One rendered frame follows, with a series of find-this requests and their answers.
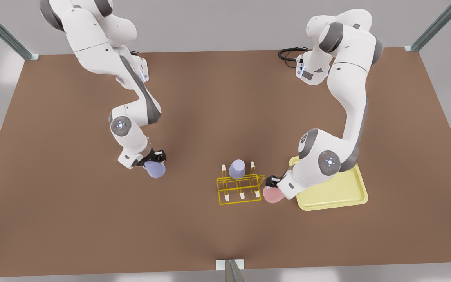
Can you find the lavender cup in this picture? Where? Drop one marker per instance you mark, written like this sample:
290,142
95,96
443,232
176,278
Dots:
155,169
237,169

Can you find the pink cup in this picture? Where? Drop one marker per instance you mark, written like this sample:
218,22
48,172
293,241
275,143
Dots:
272,195

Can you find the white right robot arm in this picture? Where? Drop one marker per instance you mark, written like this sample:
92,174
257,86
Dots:
92,47

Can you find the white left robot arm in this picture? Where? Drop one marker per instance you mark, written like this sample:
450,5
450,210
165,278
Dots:
350,82

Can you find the pale yellow tray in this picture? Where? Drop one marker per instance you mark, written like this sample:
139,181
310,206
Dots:
337,192

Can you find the silver frame post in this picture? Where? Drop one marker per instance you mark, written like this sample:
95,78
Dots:
437,25
231,271
2,32

